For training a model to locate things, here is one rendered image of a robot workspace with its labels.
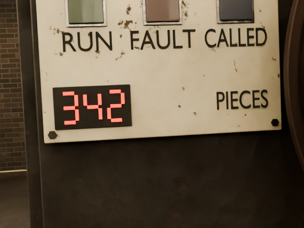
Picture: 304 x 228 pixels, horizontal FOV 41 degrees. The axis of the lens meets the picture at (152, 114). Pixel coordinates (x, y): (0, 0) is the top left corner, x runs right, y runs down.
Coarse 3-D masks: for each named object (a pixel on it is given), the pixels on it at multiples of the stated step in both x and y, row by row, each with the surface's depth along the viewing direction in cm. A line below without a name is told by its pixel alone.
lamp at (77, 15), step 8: (72, 0) 41; (80, 0) 42; (88, 0) 42; (96, 0) 42; (72, 8) 41; (80, 8) 42; (88, 8) 42; (96, 8) 42; (72, 16) 41; (80, 16) 42; (88, 16) 42; (96, 16) 42
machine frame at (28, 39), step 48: (288, 0) 47; (48, 144) 44; (96, 144) 45; (144, 144) 46; (192, 144) 46; (240, 144) 47; (288, 144) 48; (48, 192) 44; (96, 192) 45; (144, 192) 46; (192, 192) 47; (240, 192) 47; (288, 192) 48
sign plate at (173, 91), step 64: (64, 0) 42; (128, 0) 43; (192, 0) 43; (256, 0) 44; (64, 64) 42; (128, 64) 43; (192, 64) 44; (256, 64) 45; (64, 128) 42; (128, 128) 43; (192, 128) 44; (256, 128) 45
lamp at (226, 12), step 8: (224, 0) 43; (232, 0) 44; (240, 0) 44; (248, 0) 44; (224, 8) 43; (232, 8) 44; (240, 8) 44; (248, 8) 44; (224, 16) 44; (232, 16) 44; (240, 16) 44; (248, 16) 44
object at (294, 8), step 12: (300, 0) 38; (300, 12) 38; (288, 24) 39; (300, 24) 38; (288, 36) 38; (288, 48) 38; (288, 60) 38; (288, 72) 38; (288, 84) 38; (288, 96) 38; (288, 108) 39; (300, 108) 38; (288, 120) 39; (300, 120) 38; (300, 132) 39; (300, 144) 39; (300, 156) 39
